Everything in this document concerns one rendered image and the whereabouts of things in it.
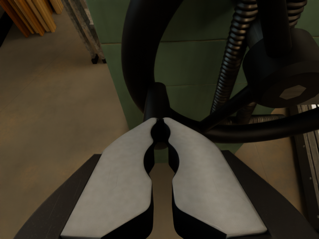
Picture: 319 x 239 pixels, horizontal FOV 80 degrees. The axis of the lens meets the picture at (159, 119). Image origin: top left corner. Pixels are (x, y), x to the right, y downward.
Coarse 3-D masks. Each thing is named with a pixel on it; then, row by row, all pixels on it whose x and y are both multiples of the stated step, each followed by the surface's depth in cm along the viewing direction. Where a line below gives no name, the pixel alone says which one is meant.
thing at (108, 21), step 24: (96, 0) 29; (120, 0) 29; (192, 0) 29; (216, 0) 29; (312, 0) 29; (96, 24) 32; (120, 24) 32; (168, 24) 32; (192, 24) 32; (216, 24) 32; (312, 24) 33
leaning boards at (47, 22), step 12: (0, 0) 126; (12, 0) 132; (24, 0) 132; (36, 0) 131; (48, 0) 168; (60, 0) 166; (12, 12) 136; (24, 12) 137; (36, 12) 139; (48, 12) 146; (60, 12) 164; (24, 24) 147; (36, 24) 143; (48, 24) 146
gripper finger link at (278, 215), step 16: (240, 160) 8; (240, 176) 8; (256, 176) 8; (256, 192) 7; (272, 192) 7; (256, 208) 6; (272, 208) 6; (288, 208) 6; (272, 224) 6; (288, 224) 6; (304, 224) 6
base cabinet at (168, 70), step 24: (120, 48) 36; (168, 48) 36; (192, 48) 36; (216, 48) 37; (120, 72) 41; (168, 72) 42; (192, 72) 42; (216, 72) 42; (240, 72) 42; (120, 96) 49; (168, 96) 49; (192, 96) 49; (216, 144) 76; (240, 144) 78
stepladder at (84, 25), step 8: (64, 0) 98; (72, 0) 97; (80, 8) 103; (72, 16) 105; (80, 16) 104; (88, 16) 116; (88, 24) 111; (80, 32) 114; (88, 32) 113; (96, 40) 120; (88, 48) 124; (96, 48) 123; (96, 56) 132
